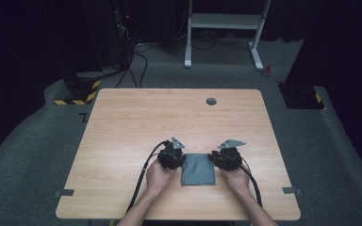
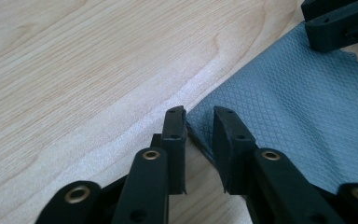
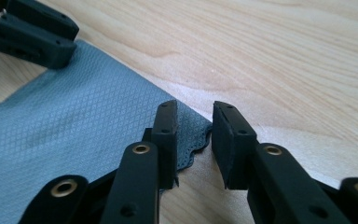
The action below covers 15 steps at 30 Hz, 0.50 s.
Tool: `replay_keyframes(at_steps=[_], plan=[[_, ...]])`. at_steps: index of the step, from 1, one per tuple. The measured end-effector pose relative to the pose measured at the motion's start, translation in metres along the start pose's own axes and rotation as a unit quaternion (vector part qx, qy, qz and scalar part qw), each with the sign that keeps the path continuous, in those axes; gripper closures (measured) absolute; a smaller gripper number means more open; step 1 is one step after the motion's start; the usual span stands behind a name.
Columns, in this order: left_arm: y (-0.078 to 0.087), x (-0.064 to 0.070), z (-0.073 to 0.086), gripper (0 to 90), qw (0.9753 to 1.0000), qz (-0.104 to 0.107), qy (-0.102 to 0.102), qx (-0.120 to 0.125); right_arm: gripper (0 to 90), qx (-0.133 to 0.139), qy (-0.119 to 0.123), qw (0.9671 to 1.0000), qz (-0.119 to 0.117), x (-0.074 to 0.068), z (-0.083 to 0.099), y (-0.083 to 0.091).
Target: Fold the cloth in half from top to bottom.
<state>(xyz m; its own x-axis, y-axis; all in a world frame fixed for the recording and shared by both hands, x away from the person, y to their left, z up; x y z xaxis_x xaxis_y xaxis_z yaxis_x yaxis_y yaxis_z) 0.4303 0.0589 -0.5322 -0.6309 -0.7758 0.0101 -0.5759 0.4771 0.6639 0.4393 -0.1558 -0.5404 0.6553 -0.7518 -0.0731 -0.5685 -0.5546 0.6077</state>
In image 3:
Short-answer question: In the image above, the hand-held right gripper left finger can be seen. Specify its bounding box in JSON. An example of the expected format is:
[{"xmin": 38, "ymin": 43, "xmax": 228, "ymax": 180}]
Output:
[{"xmin": 101, "ymin": 99, "xmax": 180, "ymax": 224}]

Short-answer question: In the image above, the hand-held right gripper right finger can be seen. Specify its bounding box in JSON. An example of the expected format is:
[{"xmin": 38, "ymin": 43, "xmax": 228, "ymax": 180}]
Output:
[{"xmin": 211, "ymin": 100, "xmax": 352, "ymax": 224}]

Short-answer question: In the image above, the grey-blue cloth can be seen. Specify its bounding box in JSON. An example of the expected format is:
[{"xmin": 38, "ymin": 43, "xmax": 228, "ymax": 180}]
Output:
[{"xmin": 0, "ymin": 39, "xmax": 214, "ymax": 224}]

